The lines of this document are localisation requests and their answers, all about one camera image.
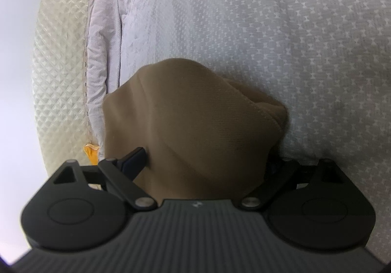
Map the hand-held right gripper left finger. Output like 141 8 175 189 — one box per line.
53 147 158 211

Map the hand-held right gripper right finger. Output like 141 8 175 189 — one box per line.
238 157 346 211

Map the brown hoodie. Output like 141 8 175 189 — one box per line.
102 59 291 201

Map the yellow cloth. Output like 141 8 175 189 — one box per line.
83 143 101 167

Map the light grey bedsheet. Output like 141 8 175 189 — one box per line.
84 0 391 261

